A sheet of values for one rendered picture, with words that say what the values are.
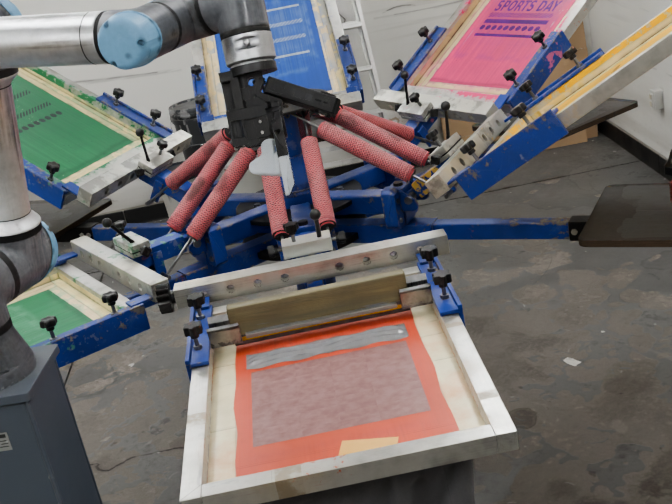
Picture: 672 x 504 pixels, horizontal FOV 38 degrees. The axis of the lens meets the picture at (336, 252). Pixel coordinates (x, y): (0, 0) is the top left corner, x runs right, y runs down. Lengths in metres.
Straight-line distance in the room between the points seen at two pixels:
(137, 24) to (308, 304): 1.00
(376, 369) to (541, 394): 1.75
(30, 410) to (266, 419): 0.46
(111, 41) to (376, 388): 0.92
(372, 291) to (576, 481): 1.29
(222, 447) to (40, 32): 0.85
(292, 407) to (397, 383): 0.21
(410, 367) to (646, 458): 1.48
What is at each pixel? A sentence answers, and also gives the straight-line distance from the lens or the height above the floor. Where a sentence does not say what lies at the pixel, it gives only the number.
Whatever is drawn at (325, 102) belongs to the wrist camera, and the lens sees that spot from 1.46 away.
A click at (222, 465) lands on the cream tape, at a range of 1.86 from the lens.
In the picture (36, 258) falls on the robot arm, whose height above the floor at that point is 1.37.
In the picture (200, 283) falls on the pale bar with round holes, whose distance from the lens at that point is 2.44.
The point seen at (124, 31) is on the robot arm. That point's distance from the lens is 1.39.
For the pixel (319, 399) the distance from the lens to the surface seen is 1.98.
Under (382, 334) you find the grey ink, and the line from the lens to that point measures 2.17.
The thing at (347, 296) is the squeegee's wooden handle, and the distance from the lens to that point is 2.21.
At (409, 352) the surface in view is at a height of 0.96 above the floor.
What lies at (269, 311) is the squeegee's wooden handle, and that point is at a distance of 2.21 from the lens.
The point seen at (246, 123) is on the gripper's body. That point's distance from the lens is 1.45.
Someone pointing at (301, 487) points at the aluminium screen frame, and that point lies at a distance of 1.72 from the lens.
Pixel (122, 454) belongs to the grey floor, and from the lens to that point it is 3.93.
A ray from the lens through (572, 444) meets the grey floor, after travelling 3.45.
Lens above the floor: 1.93
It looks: 21 degrees down
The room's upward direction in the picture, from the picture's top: 11 degrees counter-clockwise
